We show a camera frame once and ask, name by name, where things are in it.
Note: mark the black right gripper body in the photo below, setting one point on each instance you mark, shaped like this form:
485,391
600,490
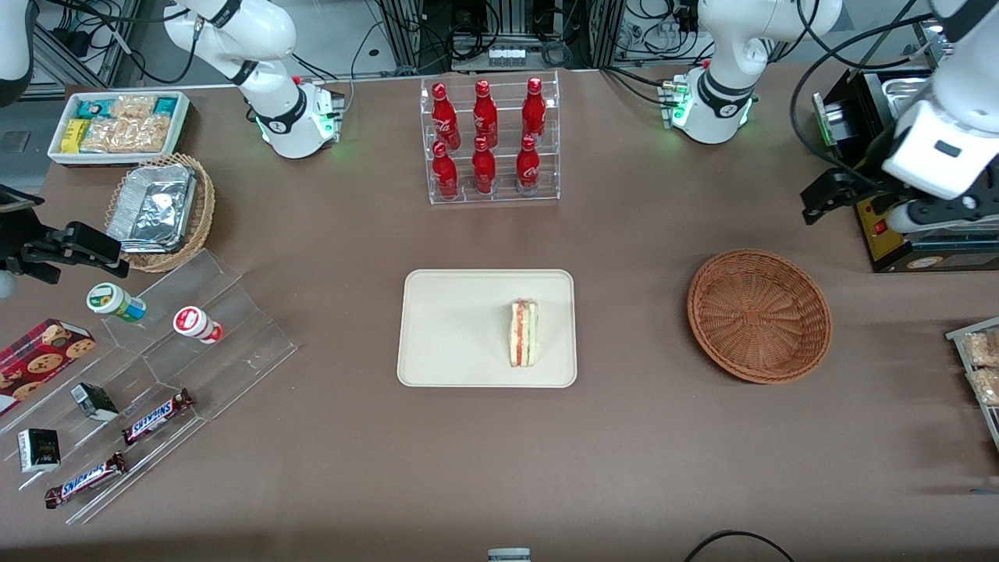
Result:
17,243

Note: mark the clear acrylic bottle rack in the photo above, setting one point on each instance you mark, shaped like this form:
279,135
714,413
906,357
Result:
503,195

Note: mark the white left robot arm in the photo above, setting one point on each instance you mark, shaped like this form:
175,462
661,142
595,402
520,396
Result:
734,47

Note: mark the clear snack pack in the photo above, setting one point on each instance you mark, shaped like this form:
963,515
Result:
987,386
983,349

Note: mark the teal snack packet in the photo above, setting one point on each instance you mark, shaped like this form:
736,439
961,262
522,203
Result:
94,108
165,106

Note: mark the green capped white bottle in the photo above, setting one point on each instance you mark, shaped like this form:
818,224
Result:
113,301

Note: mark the grey metal snack tray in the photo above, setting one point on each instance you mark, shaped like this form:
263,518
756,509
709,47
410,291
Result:
958,334

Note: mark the snickers chocolate bar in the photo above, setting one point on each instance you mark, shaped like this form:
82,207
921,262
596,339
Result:
86,479
156,416

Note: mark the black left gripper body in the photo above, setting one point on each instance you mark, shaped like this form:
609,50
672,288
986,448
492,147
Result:
863,174

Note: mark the brown round wicker basket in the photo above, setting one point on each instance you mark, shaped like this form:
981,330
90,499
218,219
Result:
761,320

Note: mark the white power strip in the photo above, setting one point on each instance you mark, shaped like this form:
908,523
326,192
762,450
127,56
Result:
506,56

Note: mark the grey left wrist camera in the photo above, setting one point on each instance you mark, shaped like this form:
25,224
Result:
944,215

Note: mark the light oval wicker basket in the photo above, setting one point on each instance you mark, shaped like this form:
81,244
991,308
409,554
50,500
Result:
201,218

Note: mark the red capped white bottle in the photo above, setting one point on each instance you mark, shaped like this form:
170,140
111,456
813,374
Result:
195,323

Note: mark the clear acrylic stepped stand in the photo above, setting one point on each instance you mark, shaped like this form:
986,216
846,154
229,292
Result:
234,343

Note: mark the black yellow-panel display machine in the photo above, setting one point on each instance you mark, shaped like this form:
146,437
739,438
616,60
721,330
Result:
886,246

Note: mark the red plaid cookie box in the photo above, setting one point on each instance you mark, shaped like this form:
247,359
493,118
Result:
39,359

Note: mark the clear cracker bag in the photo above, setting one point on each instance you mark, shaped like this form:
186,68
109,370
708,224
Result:
129,134
133,106

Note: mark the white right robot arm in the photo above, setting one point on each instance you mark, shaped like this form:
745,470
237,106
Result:
273,31

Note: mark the triangular sandwich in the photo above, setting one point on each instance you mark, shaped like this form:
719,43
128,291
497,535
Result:
524,336

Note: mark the steel pan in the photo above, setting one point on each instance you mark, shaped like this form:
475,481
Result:
901,90

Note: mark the white plastic snack bin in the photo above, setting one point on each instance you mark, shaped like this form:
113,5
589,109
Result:
179,133

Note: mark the yellow snack packet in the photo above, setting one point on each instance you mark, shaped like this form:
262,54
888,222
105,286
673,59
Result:
74,135

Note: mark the aluminium frame post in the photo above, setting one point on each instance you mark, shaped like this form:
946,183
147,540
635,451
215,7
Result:
607,31
406,35

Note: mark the cream rectangular tray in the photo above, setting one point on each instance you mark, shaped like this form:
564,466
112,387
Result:
460,336

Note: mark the small black white carton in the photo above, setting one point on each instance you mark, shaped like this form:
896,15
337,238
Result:
39,450
94,401

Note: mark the red cola bottle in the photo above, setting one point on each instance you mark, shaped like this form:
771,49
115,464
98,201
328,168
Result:
485,113
445,173
445,117
528,167
534,109
484,170

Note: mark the silver foil container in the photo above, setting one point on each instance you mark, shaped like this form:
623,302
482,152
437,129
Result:
152,209

